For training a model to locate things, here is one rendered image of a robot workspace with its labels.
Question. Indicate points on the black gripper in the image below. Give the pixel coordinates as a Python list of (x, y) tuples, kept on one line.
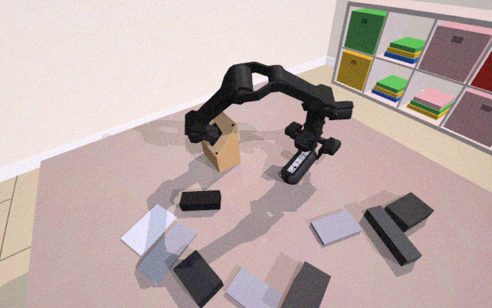
[(329, 146)]

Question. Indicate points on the dark grey controller unit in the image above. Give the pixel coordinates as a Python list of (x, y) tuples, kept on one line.
[(297, 167)]

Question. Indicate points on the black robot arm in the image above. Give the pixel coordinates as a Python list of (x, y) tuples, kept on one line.
[(237, 88)]

